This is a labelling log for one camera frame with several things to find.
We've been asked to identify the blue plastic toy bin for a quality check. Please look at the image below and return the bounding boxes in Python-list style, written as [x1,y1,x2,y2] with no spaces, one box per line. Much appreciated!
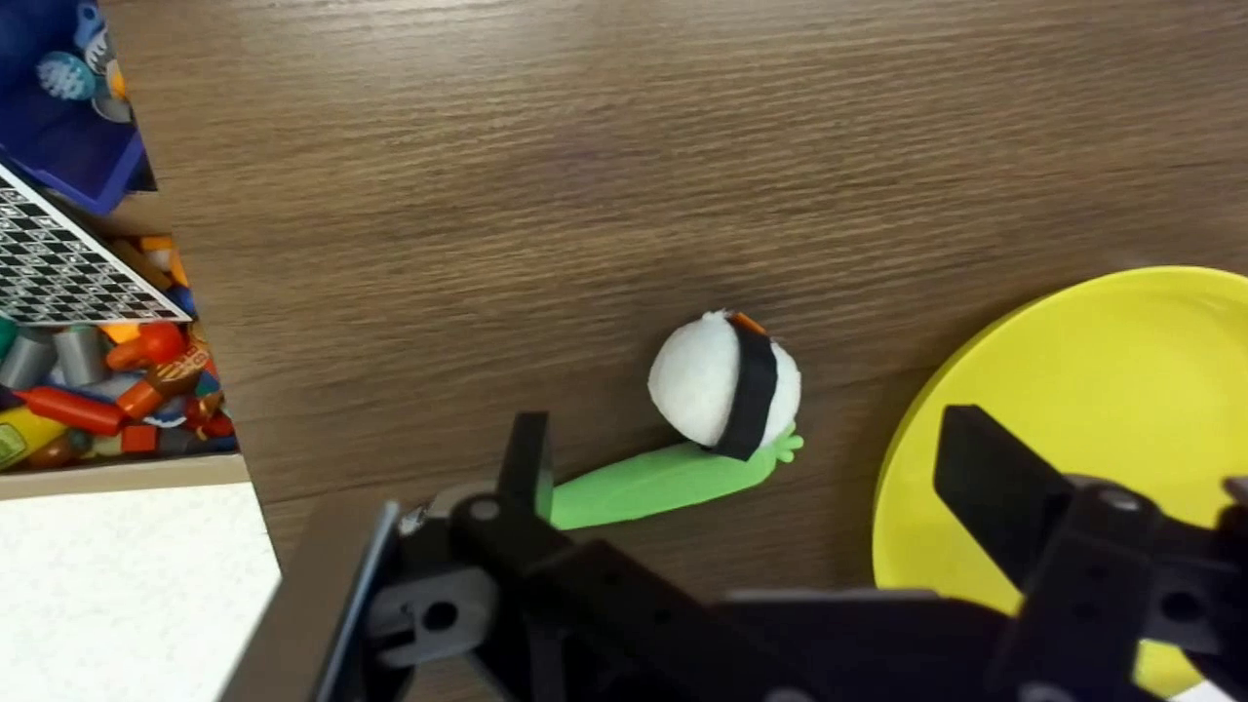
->
[0,0,159,219]

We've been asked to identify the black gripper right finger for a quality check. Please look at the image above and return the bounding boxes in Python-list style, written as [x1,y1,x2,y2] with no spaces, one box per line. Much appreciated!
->
[932,402,1086,588]

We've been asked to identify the cardboard box of toys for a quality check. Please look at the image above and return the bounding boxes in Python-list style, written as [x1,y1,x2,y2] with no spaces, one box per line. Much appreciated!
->
[0,229,246,479]

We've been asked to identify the yellow plate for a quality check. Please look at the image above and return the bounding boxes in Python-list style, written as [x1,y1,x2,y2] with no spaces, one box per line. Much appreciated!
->
[869,262,1248,702]

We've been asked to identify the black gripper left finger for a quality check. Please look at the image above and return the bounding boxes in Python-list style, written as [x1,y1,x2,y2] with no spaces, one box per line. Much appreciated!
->
[496,410,553,528]

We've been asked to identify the green toy vegetable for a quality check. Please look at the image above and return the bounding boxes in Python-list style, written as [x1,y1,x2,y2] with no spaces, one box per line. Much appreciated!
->
[536,429,808,536]

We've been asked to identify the white sushi plush toy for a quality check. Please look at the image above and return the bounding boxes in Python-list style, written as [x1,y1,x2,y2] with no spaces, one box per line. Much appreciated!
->
[645,310,808,466]

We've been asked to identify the grey white patterned sheet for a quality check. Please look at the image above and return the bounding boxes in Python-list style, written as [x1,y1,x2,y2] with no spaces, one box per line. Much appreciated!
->
[0,159,194,333]

